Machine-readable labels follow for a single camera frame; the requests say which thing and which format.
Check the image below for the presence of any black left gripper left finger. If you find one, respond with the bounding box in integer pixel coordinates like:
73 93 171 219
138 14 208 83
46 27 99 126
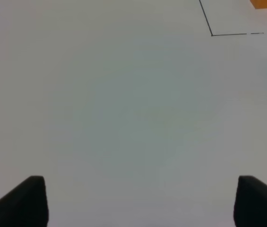
0 175 49 227

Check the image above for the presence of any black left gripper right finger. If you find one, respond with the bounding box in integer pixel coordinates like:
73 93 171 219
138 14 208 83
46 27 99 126
233 175 267 227

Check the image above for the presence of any template orange cube block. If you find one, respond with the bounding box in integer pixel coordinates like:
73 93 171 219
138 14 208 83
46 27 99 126
250 0 267 9

